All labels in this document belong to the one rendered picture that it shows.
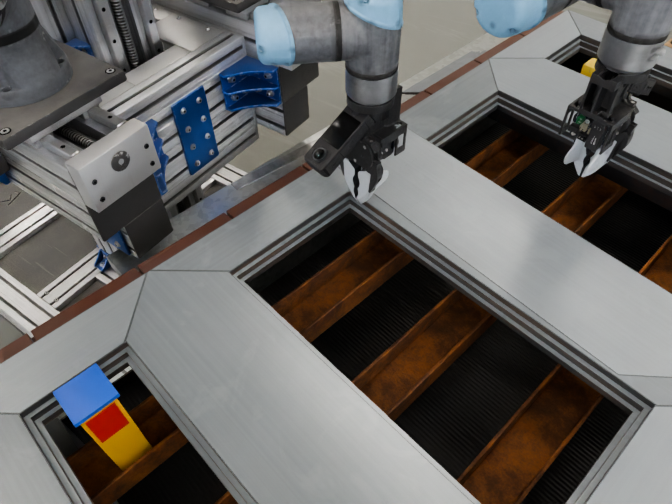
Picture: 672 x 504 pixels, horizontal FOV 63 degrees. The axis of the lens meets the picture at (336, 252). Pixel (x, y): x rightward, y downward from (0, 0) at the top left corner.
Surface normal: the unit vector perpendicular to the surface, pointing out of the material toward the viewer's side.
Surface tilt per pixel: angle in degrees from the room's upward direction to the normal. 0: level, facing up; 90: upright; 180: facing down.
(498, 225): 0
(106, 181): 90
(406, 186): 0
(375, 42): 90
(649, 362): 0
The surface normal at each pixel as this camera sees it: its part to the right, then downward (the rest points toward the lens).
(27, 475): -0.01, -0.65
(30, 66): 0.71, 0.28
